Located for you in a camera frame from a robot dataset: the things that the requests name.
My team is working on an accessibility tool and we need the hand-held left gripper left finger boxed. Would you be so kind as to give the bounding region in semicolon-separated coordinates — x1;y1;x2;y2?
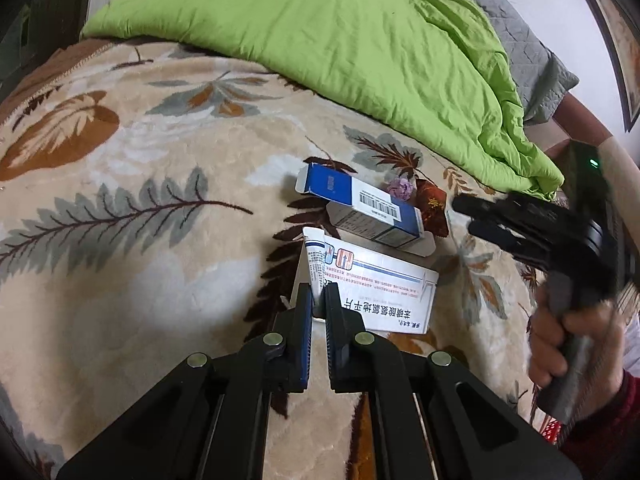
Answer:
55;282;315;480

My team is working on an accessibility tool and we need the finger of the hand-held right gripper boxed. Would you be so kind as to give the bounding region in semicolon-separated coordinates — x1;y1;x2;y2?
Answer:
452;192;559;228
469;219;553;262

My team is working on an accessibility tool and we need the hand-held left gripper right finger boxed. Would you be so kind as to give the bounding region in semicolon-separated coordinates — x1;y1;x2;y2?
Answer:
320;282;571;480

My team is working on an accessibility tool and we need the person's right forearm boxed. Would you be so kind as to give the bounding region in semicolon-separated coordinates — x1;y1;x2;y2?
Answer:
542;370;640;480

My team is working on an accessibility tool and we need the person's right hand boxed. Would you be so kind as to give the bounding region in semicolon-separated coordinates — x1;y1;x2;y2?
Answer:
529;280;627;422

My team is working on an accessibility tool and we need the red snack packet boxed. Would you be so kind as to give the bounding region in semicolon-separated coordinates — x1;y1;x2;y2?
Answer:
412;177;450;239

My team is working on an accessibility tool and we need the purple crumpled wrapper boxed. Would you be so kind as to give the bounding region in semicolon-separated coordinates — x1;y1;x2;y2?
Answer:
387;177;416;204

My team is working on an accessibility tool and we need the blue white medicine box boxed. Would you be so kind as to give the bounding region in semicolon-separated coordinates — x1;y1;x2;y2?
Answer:
295;161;436;257

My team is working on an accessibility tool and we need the grey quilted pillow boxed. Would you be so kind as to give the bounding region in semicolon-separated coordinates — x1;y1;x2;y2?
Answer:
450;0;578;126

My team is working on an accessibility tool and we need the leaf print blanket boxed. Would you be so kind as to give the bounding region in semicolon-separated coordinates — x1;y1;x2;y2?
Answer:
0;37;640;480

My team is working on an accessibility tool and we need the green quilt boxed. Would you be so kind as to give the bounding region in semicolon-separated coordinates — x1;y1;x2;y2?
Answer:
80;0;566;201

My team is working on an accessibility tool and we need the wooden door with glass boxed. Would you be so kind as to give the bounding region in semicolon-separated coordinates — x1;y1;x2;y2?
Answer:
0;0;96;106

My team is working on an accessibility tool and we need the framed wall picture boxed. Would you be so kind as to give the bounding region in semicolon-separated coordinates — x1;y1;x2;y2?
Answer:
565;0;640;133

